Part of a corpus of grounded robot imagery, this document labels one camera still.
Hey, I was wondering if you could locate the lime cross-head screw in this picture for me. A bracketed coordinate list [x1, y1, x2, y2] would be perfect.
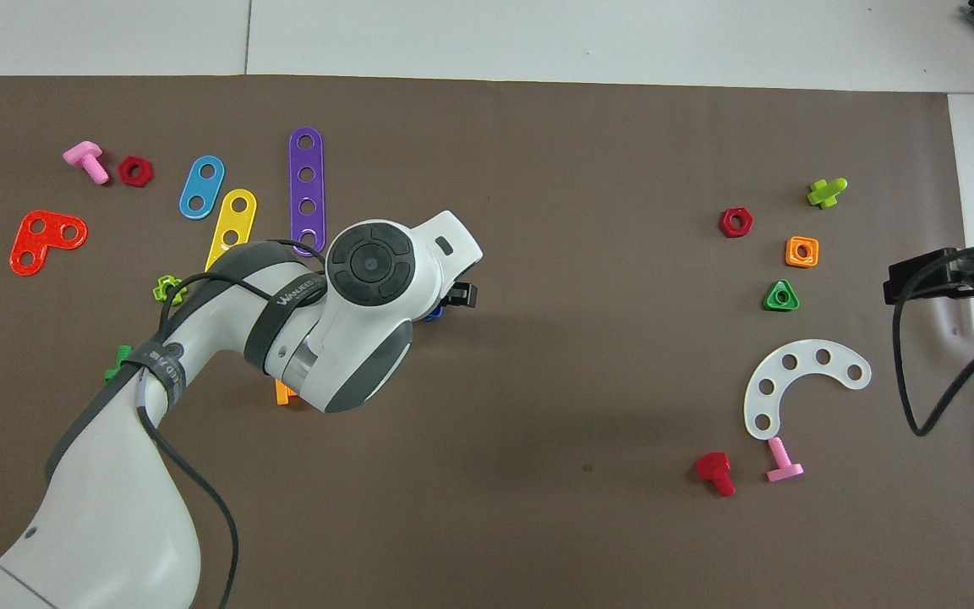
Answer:
[807, 178, 849, 210]

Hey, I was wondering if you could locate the orange square nut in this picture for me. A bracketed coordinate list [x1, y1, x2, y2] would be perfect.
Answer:
[785, 235, 820, 269]

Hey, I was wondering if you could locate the green triangular nut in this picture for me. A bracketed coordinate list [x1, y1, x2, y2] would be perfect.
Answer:
[763, 279, 801, 312]

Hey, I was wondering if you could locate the pink plastic screw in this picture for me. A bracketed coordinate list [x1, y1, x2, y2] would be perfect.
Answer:
[766, 436, 806, 484]
[63, 140, 112, 186]

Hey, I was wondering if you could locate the red plastic screw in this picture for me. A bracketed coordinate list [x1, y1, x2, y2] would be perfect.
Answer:
[695, 452, 737, 498]

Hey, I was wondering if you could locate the white curved five-hole strip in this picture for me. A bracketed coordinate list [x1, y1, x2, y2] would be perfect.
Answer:
[743, 339, 873, 442]

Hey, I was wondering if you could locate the purple four-hole strip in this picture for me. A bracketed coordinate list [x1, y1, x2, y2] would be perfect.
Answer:
[288, 127, 327, 258]

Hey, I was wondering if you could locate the brown table mat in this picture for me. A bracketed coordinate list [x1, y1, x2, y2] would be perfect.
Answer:
[0, 74, 974, 609]

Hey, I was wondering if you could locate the yellow three-hole strip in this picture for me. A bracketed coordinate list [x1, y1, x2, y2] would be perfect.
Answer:
[204, 188, 258, 273]

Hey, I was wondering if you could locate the blue two-hole strip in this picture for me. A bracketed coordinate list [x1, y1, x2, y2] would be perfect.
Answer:
[178, 155, 227, 221]

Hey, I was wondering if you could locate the orange three-hole angle plate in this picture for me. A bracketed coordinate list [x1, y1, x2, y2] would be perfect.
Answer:
[9, 210, 89, 277]

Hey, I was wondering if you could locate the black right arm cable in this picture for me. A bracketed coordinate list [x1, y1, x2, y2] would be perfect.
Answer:
[891, 250, 974, 437]

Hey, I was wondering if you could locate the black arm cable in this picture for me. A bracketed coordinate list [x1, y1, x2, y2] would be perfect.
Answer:
[891, 250, 974, 437]
[134, 239, 329, 609]

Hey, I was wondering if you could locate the black velcro cable strap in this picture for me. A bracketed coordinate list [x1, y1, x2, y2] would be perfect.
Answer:
[123, 337, 188, 403]
[243, 272, 329, 375]

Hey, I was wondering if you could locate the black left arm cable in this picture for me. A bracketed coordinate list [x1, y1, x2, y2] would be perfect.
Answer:
[134, 239, 329, 609]

